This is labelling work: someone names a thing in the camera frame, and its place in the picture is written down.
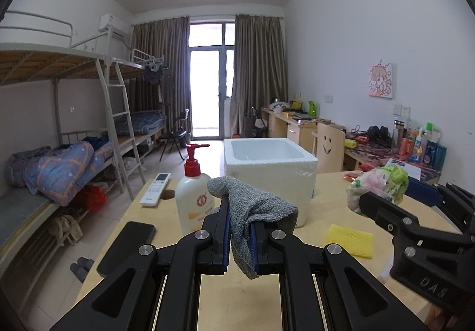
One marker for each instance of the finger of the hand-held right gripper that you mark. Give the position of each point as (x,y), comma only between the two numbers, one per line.
(426,193)
(386,210)

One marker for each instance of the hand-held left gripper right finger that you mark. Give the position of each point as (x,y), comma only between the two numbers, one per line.
(254,249)

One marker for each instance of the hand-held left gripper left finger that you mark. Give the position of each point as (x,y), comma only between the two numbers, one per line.
(225,238)

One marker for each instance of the floral plastic bag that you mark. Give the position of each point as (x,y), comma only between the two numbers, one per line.
(371,182)

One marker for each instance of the grey sock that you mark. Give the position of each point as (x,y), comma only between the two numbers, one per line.
(259,208)

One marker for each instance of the yellow sponge cloth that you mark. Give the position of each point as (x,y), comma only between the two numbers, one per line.
(350,240)

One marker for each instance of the white foam box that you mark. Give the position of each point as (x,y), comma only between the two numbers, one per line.
(271,175)

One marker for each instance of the white paper sheet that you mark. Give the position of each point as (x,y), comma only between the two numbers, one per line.
(412,169)

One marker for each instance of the row of toiletry bottles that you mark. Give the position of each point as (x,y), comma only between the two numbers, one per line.
(423,147)

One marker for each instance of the red snack packet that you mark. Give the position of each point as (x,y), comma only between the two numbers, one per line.
(350,176)
(366,167)

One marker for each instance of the white lotion pump bottle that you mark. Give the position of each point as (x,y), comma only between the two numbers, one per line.
(193,201)

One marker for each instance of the patterned desk mat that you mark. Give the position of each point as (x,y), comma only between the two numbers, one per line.
(367,151)

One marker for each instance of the black headphones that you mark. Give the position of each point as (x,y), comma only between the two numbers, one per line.
(378,135)

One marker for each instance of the yellow pouch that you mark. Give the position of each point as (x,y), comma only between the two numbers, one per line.
(350,143)

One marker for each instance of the wooden smiley face chair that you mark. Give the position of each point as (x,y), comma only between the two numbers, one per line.
(328,153)

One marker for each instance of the white remote control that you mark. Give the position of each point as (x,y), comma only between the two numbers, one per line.
(156,188)

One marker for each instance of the black smartphone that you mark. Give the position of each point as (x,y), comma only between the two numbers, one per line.
(128,245)

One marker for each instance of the black folding chair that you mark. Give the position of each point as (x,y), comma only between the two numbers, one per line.
(178,134)

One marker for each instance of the dark trolley bag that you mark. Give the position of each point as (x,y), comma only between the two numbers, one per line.
(256,123)

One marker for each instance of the green packet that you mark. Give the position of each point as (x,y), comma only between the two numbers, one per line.
(313,109)

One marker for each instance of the wooden desk with drawers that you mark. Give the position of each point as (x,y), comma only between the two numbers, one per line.
(285,127)

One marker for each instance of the red bag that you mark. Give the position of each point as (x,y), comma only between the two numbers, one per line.
(92,196)

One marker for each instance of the grey slipper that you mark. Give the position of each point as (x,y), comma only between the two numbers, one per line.
(78,273)
(86,263)

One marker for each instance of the white pot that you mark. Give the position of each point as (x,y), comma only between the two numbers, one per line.
(277,106)

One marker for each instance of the blue checked folded quilt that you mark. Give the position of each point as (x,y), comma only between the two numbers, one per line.
(141,121)

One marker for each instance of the glass balcony door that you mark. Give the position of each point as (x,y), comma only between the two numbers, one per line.
(207,93)

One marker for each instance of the beige cloth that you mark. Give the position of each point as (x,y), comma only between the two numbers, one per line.
(65,229)

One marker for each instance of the metal bed ladder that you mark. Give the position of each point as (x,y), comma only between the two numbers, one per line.
(120,116)

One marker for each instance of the brown curtain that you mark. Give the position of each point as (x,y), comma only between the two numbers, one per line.
(259,67)
(159,67)

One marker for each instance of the plaid blue orange quilt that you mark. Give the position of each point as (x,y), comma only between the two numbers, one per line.
(63,171)

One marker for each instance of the hanging dark clothes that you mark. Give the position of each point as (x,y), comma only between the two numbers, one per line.
(153,75)

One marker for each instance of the metal bunk bed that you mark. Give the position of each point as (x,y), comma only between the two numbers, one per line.
(128,69)
(37,64)

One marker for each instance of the dark grey bedding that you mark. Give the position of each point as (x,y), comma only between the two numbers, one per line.
(26,164)

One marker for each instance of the white air conditioner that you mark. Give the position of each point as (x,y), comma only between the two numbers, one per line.
(113,24)

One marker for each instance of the white double wall socket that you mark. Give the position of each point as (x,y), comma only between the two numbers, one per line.
(402,110)

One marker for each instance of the cartoon wall poster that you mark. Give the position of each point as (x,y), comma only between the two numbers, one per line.
(381,79)

